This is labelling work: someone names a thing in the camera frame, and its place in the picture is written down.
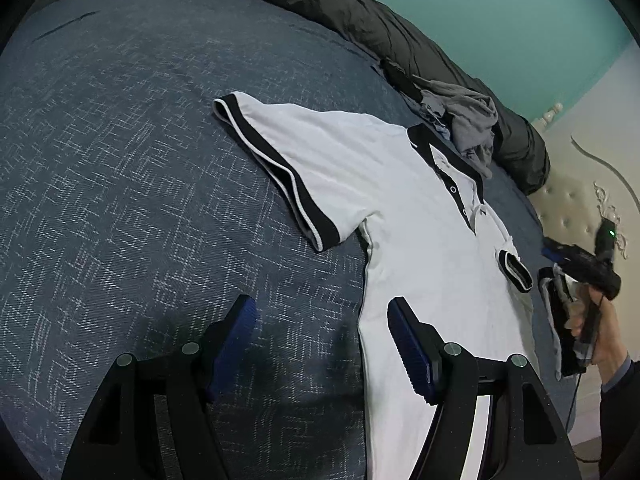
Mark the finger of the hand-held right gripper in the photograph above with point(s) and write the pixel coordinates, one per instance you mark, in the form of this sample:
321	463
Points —
555	251

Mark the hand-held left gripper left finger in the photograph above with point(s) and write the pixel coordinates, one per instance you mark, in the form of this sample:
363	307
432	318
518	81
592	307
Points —
235	340

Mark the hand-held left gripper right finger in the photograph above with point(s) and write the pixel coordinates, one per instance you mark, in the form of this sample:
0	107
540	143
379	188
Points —
407	345

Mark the white polo shirt black trim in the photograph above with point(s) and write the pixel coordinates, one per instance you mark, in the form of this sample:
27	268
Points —
400	200

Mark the person's right forearm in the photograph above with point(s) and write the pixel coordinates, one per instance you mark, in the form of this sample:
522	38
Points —
620	420

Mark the person's right hand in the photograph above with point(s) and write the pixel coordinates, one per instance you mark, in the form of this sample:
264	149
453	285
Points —
610	340

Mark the beige ornate headboard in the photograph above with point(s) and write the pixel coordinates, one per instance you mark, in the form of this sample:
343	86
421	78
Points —
570	200

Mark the light grey folded garment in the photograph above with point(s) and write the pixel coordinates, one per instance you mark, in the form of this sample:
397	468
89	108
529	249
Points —
554	320

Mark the black folded garment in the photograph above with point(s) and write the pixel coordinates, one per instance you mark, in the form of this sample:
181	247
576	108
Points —
570	355

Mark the grey crumpled garment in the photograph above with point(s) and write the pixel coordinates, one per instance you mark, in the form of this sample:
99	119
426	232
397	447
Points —
470	120

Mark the small blue-grey crumpled garment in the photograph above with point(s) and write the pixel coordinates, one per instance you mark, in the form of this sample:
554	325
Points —
432	110

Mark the blue woven bedspread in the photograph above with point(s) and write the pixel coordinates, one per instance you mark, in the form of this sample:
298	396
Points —
150	160

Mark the dark grey duvet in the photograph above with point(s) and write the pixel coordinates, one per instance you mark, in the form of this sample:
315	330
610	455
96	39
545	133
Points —
375	25

